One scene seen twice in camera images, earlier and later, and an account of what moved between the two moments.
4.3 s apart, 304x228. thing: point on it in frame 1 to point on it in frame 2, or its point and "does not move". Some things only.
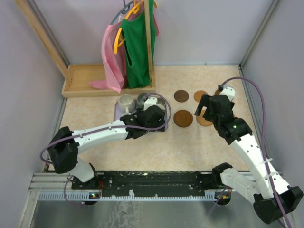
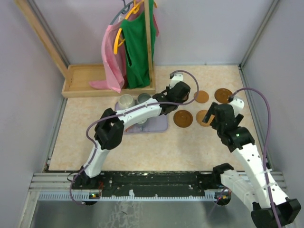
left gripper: x=161 y=122 to x=170 y=88
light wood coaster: x=198 y=94 does not move
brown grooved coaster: x=183 y=118 does not move
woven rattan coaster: x=202 y=121 does not move
